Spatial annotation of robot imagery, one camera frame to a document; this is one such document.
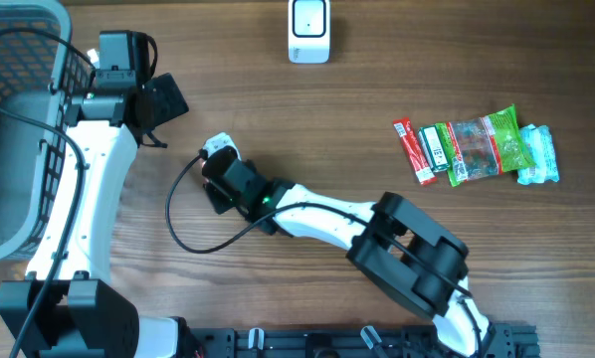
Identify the green white small box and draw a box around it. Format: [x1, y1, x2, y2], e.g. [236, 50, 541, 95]
[418, 125, 450, 173]

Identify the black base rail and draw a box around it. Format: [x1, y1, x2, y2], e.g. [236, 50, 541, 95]
[191, 323, 541, 358]

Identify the black right camera cable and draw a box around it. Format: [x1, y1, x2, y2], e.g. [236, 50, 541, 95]
[164, 151, 483, 357]

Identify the black camera cable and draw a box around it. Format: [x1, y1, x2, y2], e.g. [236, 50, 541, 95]
[164, 151, 483, 357]
[0, 27, 99, 358]

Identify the green snack bag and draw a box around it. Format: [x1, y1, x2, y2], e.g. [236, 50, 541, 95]
[435, 104, 535, 187]

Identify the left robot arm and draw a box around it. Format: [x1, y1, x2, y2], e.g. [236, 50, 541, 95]
[0, 72, 196, 357]

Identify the white barcode scanner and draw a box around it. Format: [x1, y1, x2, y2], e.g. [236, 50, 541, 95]
[288, 0, 331, 64]

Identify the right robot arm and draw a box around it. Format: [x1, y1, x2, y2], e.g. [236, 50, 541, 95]
[205, 180, 490, 357]

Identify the black left camera cable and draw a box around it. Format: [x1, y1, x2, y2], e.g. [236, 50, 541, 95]
[0, 27, 99, 358]

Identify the red stick sachet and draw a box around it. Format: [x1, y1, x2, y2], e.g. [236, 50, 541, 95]
[393, 117, 437, 186]

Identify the mint wet wipes pack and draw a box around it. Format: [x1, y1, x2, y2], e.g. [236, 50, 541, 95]
[517, 124, 560, 185]

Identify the grey plastic shopping basket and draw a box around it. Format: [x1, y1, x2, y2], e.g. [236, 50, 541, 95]
[0, 0, 90, 261]

